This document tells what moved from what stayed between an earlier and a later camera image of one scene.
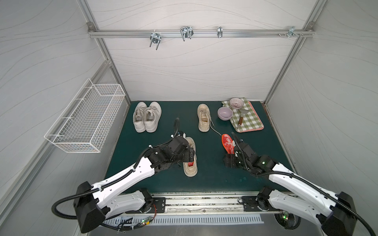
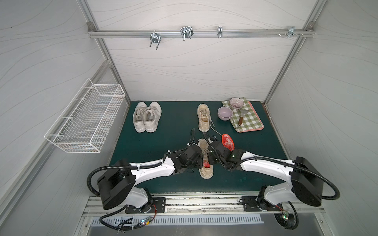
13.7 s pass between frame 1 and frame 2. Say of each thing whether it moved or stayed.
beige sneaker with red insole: stayed
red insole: stayed
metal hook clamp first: stayed
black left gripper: moved
